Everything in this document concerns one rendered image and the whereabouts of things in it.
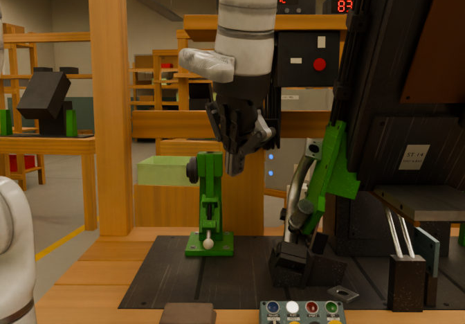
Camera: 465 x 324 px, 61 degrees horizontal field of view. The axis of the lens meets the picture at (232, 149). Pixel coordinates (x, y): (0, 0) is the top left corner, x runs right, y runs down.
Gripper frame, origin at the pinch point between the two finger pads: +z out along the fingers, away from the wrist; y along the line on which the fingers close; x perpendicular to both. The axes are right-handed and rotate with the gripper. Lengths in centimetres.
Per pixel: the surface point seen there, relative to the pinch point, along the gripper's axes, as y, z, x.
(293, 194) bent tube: 15.2, 26.7, -34.9
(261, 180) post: 36, 36, -44
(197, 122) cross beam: 60, 24, -37
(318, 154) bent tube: 11.2, 13.8, -36.5
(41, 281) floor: 203, 195, -7
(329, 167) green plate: 4.5, 12.7, -31.8
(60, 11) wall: 1190, 171, -358
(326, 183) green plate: 3.9, 16.2, -30.7
